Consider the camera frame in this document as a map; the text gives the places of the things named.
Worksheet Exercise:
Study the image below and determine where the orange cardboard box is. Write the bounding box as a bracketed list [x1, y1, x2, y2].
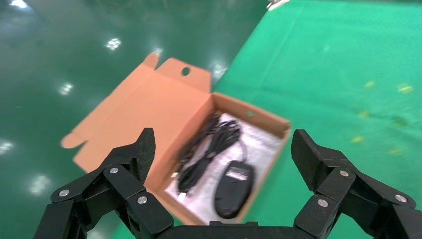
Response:
[60, 52, 292, 227]

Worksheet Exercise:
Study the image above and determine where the green table mat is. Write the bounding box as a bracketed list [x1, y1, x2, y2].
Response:
[112, 0, 422, 239]

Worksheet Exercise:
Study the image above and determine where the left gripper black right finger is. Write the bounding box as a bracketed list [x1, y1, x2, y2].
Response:
[291, 129, 422, 239]

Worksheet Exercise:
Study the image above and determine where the black data cable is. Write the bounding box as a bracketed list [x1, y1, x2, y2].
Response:
[171, 114, 243, 199]

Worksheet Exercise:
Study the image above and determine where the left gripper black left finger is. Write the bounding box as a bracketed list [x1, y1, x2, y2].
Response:
[33, 127, 174, 239]

